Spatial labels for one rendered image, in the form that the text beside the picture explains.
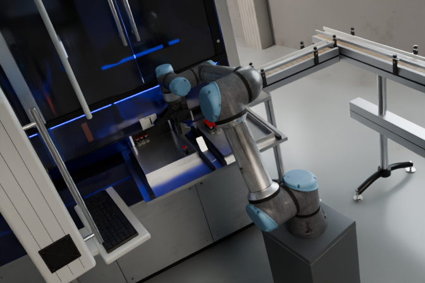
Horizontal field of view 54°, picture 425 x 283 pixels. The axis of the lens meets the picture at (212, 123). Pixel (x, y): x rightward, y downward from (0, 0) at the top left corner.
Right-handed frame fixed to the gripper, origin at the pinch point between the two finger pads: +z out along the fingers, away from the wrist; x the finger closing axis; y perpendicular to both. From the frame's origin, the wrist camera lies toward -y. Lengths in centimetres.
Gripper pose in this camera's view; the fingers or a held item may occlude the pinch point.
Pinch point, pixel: (180, 137)
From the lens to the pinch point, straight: 193.2
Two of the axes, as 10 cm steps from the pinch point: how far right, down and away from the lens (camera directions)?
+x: -4.0, -3.9, 8.3
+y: 8.9, -3.9, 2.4
